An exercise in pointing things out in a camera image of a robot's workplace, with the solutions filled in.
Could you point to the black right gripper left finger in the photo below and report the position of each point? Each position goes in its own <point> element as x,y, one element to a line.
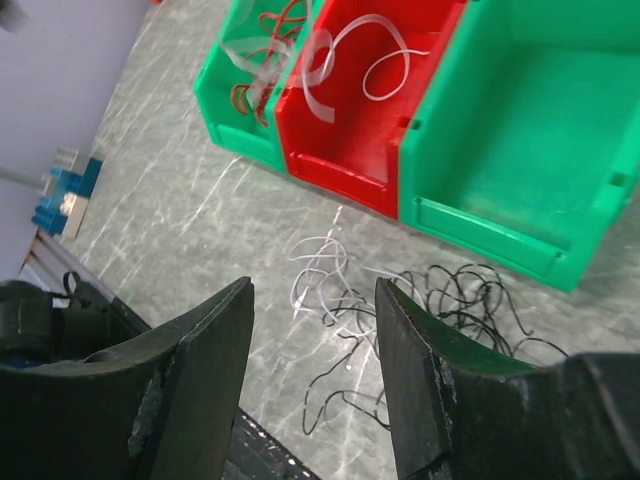
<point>158,406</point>

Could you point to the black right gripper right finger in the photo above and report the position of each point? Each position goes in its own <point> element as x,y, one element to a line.
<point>459,410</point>

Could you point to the blue toy block stack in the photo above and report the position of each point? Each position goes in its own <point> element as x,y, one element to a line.
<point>67,190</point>

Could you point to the right green plastic bin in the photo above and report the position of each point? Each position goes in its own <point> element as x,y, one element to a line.
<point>525,146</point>

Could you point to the green plastic bin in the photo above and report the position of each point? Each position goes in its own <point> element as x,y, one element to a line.
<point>246,72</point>
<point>525,146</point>

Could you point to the red plastic bin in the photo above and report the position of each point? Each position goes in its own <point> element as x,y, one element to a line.
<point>354,91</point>

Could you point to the left green plastic bin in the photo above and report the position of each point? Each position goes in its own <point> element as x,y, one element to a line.
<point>246,72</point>

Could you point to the aluminium frame rail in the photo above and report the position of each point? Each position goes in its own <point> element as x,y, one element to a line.
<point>46,263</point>

